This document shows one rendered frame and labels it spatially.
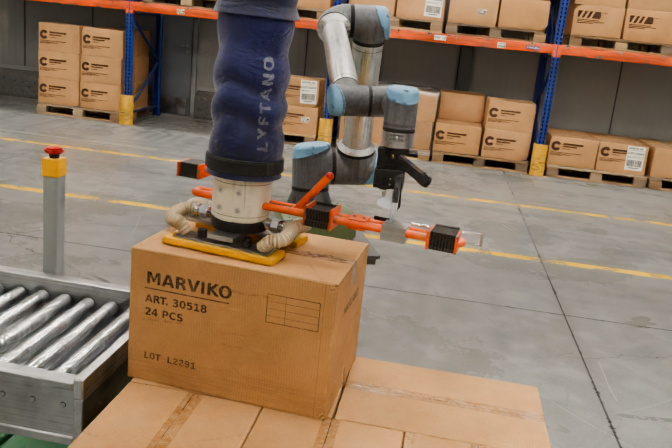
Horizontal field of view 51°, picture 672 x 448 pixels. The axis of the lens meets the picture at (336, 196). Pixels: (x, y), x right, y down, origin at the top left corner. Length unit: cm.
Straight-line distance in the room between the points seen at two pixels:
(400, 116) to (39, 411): 128
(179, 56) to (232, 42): 907
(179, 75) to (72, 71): 162
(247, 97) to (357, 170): 97
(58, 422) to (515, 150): 769
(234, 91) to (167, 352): 76
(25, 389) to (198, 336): 49
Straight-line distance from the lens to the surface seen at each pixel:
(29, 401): 220
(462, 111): 960
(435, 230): 192
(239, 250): 199
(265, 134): 197
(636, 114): 1076
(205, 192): 211
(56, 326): 256
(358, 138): 275
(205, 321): 204
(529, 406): 230
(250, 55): 193
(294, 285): 190
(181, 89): 1104
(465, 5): 907
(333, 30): 241
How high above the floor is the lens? 160
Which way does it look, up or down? 14 degrees down
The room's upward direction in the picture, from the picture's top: 6 degrees clockwise
